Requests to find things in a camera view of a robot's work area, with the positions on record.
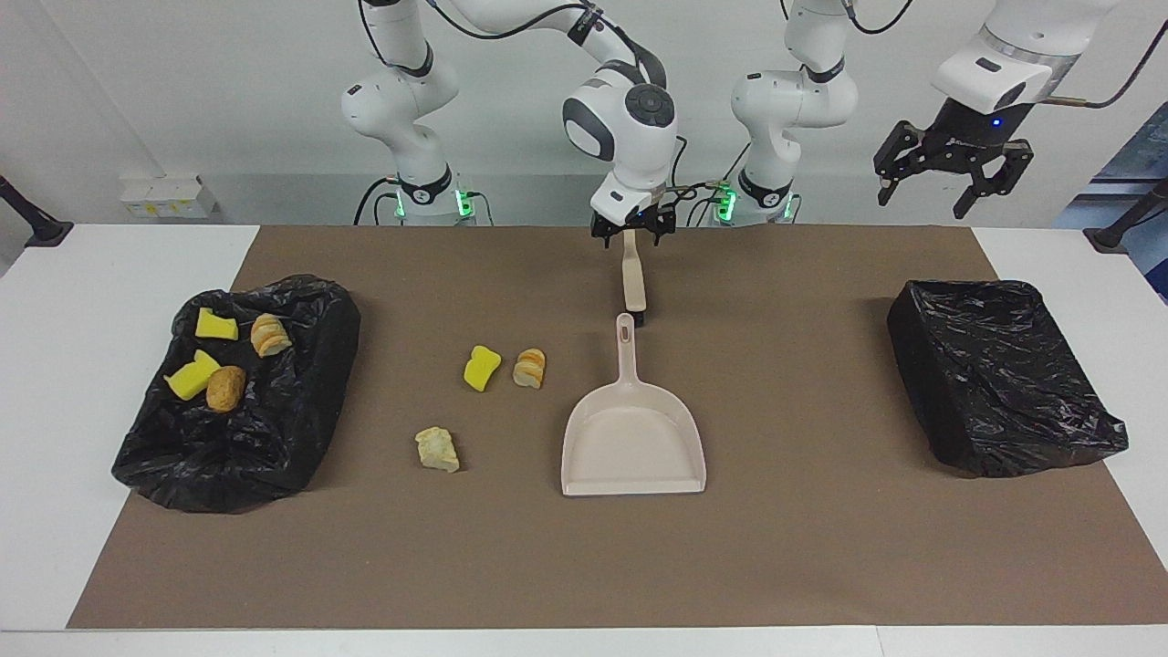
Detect black right base cables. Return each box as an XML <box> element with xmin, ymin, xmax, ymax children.
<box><xmin>354</xmin><ymin>176</ymin><xmax>495</xmax><ymax>227</ymax></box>

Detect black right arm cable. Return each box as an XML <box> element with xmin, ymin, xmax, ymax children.
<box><xmin>360</xmin><ymin>0</ymin><xmax>687</xmax><ymax>194</ymax></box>

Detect brown toy cookie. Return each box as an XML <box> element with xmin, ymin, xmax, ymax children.
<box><xmin>205</xmin><ymin>365</ymin><xmax>247</xmax><ymax>413</ymax></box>

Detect beige hand brush black bristles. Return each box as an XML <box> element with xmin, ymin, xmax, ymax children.
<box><xmin>621</xmin><ymin>228</ymin><xmax>649</xmax><ymax>328</ymax></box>

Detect tan striped toy bread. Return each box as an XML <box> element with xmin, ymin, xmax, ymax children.
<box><xmin>250</xmin><ymin>313</ymin><xmax>293</xmax><ymax>359</ymax></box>

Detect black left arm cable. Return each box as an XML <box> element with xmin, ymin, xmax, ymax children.
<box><xmin>839</xmin><ymin>0</ymin><xmax>1168</xmax><ymax>109</ymax></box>

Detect black left base cables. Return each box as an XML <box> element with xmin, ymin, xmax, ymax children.
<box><xmin>662</xmin><ymin>180</ymin><xmax>733</xmax><ymax>227</ymax></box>

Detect black base cables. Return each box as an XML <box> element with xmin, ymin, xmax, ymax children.
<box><xmin>662</xmin><ymin>180</ymin><xmax>733</xmax><ymax>227</ymax></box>
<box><xmin>354</xmin><ymin>176</ymin><xmax>495</xmax><ymax>227</ymax></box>

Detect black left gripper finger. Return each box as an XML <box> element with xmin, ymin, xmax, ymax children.
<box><xmin>872</xmin><ymin>120</ymin><xmax>940</xmax><ymax>207</ymax></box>
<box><xmin>952</xmin><ymin>141</ymin><xmax>1036</xmax><ymax>221</ymax></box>

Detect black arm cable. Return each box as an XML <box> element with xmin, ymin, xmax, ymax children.
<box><xmin>360</xmin><ymin>0</ymin><xmax>687</xmax><ymax>194</ymax></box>
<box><xmin>839</xmin><ymin>0</ymin><xmax>1168</xmax><ymax>109</ymax></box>

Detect blue background object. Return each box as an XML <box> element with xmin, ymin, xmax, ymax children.
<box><xmin>1058</xmin><ymin>100</ymin><xmax>1168</xmax><ymax>302</ymax></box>

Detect bin with black bag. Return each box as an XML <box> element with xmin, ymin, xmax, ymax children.
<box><xmin>887</xmin><ymin>278</ymin><xmax>1130</xmax><ymax>479</ymax></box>
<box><xmin>111</xmin><ymin>274</ymin><xmax>361</xmax><ymax>515</ymax></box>

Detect beige plastic dustpan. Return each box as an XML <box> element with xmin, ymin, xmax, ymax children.
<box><xmin>560</xmin><ymin>313</ymin><xmax>708</xmax><ymax>497</ymax></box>

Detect brown table mat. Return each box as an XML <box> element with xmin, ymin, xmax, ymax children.
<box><xmin>67</xmin><ymin>224</ymin><xmax>1168</xmax><ymax>631</ymax></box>

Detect black stand leg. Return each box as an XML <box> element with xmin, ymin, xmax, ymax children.
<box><xmin>0</xmin><ymin>173</ymin><xmax>74</xmax><ymax>249</ymax></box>
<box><xmin>1083</xmin><ymin>178</ymin><xmax>1168</xmax><ymax>254</ymax></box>

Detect pale yellow toy bread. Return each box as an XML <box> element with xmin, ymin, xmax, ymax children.
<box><xmin>415</xmin><ymin>426</ymin><xmax>462</xmax><ymax>475</ymax></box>

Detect white power strip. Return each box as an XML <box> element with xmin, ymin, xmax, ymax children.
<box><xmin>120</xmin><ymin>176</ymin><xmax>218</xmax><ymax>221</ymax></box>

